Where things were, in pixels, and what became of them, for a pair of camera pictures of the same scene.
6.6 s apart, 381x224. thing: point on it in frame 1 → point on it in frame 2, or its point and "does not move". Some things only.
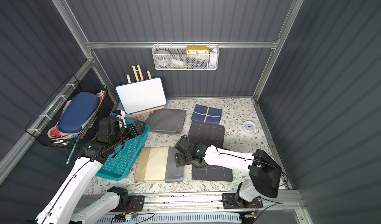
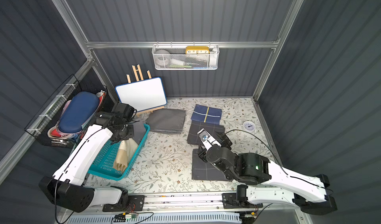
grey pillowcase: x=166 y=121 does not move
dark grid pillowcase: x=212 y=173 does not move
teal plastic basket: x=117 y=168 does not move
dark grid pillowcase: x=210 y=133 does not move
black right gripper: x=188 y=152 → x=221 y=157
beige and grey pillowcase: x=158 y=164 → x=128 y=148
